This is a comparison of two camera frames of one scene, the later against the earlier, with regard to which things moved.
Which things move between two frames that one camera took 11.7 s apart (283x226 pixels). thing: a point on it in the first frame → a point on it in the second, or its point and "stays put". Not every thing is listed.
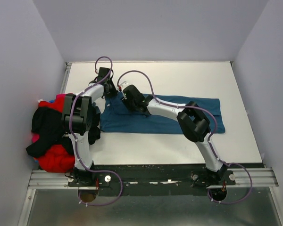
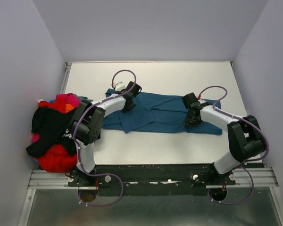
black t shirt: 48,125 stays put
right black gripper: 124,99 → 188,124
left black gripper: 113,90 → 127,110
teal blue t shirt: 117,117 stays put
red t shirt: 56,158 stays put
